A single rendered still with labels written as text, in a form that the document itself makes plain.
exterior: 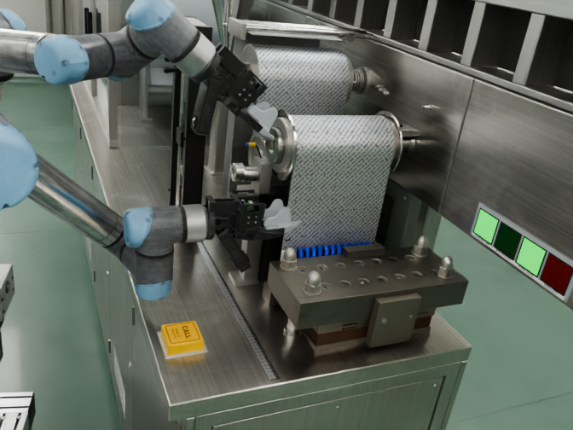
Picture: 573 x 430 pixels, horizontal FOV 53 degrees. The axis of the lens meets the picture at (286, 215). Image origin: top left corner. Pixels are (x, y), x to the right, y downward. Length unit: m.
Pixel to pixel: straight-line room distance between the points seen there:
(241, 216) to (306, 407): 0.40
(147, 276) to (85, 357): 1.45
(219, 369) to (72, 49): 0.61
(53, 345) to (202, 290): 1.41
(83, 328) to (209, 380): 1.68
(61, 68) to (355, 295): 0.66
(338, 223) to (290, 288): 0.23
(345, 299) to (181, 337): 0.33
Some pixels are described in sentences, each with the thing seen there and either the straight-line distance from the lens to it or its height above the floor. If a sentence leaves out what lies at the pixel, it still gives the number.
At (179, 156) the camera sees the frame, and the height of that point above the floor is 1.09.
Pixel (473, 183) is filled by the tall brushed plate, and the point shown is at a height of 1.25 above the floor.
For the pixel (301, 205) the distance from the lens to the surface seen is 1.22.
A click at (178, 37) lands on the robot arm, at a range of 1.05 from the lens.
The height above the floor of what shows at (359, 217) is 1.10.
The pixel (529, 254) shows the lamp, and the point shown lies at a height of 1.19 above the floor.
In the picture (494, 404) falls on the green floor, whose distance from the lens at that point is 2.69.
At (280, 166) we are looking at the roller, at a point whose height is 1.21.
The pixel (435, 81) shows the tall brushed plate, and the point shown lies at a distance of 1.32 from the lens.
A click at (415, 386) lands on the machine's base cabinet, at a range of 1.32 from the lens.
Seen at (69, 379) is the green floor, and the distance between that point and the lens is 2.49.
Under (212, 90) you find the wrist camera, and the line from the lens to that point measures 1.11.
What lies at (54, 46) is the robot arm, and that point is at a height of 1.44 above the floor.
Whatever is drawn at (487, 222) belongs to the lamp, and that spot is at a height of 1.19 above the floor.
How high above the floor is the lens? 1.63
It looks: 25 degrees down
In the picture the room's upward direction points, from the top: 8 degrees clockwise
